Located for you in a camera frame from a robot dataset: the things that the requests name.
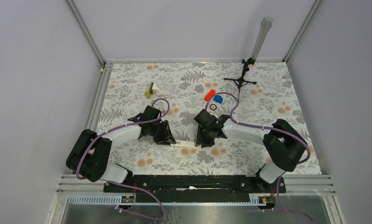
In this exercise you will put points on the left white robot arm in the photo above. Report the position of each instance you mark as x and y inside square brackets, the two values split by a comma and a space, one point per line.
[90, 154]

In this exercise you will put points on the white remote control body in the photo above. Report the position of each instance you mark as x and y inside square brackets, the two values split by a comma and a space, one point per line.
[185, 144]

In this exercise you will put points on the blue plastic cap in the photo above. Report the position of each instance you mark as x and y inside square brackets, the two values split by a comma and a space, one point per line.
[218, 99]

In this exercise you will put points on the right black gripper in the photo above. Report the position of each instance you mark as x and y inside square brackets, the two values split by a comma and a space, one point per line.
[200, 140]

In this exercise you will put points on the black mini tripod stand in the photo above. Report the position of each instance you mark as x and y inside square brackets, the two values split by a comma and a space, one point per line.
[240, 82]

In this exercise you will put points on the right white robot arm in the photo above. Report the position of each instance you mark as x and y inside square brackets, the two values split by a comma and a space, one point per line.
[282, 142]

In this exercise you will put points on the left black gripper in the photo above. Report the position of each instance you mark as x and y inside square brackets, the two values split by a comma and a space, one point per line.
[166, 138]

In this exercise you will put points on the small white block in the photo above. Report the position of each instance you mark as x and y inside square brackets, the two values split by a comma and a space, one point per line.
[155, 89]

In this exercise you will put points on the red plastic block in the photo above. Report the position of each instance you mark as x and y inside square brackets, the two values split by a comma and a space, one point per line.
[209, 95]

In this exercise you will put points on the small yellow object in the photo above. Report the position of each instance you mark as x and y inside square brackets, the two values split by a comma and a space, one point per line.
[150, 90]

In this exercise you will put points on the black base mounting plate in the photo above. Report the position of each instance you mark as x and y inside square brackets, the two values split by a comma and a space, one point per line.
[195, 188]

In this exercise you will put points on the grey tube on tripod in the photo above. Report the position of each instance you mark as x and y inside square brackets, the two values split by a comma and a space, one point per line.
[265, 26]

